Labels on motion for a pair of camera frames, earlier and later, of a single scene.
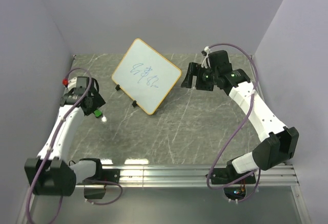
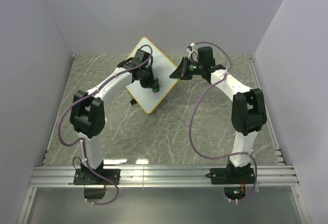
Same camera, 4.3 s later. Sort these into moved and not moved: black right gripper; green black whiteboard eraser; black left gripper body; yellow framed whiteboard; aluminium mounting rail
Moved: green black whiteboard eraser; black left gripper body; black right gripper
Not moved: yellow framed whiteboard; aluminium mounting rail
